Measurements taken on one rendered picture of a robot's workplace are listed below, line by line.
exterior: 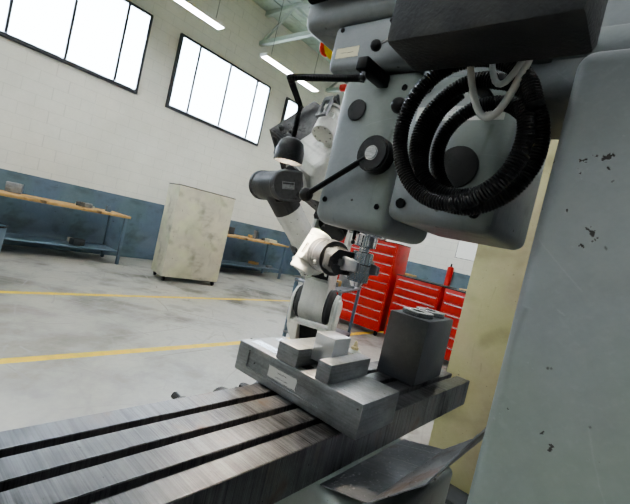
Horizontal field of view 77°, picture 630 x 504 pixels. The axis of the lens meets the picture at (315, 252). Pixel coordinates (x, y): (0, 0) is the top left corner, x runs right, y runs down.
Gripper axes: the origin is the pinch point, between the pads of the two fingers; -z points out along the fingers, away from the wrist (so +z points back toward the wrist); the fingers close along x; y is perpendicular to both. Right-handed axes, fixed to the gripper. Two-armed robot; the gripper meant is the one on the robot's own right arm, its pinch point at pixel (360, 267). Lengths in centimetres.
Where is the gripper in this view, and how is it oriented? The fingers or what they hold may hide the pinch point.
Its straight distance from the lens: 88.9
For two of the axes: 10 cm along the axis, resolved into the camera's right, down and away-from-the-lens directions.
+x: 8.5, 1.8, 5.0
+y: -2.3, 9.7, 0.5
